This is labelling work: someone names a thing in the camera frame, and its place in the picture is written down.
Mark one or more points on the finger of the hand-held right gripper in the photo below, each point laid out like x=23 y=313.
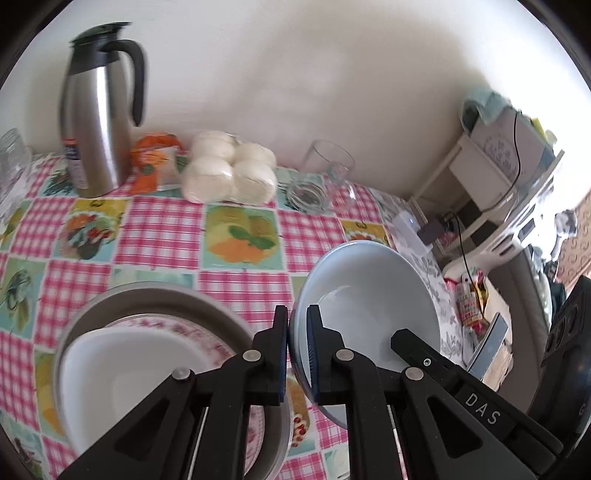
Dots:
x=480 y=404

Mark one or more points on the black charger adapter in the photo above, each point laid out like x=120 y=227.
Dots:
x=434 y=230

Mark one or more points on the bag of steamed buns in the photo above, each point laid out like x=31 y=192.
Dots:
x=226 y=170

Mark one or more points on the smartphone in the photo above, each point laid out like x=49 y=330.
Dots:
x=489 y=346

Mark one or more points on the colourful snack tube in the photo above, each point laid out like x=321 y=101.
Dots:
x=471 y=304

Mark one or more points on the white wooden shelf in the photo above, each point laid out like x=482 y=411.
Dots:
x=466 y=170

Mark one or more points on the clear glass tumbler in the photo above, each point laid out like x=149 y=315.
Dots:
x=11 y=157

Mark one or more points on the white plastic chair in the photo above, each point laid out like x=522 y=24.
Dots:
x=508 y=240

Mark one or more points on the clear glass mug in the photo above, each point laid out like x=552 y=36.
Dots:
x=328 y=175

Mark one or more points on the light blue bowl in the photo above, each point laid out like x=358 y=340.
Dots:
x=369 y=286

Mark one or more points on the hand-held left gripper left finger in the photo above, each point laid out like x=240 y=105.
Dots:
x=280 y=369

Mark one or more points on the beige pouch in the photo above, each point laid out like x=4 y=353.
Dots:
x=501 y=369

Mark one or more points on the pink checked tablecloth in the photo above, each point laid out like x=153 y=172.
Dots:
x=152 y=249

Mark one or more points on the round metal basin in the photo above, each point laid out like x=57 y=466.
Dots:
x=152 y=300

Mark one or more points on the pink floral round plate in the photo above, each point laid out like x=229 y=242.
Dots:
x=184 y=332

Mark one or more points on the orange snack packet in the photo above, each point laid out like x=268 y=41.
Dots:
x=154 y=170
x=157 y=138

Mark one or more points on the stainless steel thermos jug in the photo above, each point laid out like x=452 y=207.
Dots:
x=92 y=120

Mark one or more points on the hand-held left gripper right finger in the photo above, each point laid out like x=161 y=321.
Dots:
x=314 y=360

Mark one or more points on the white floral storage box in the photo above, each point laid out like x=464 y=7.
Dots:
x=503 y=143

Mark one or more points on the teal cloth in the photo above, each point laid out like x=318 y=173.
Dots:
x=485 y=106

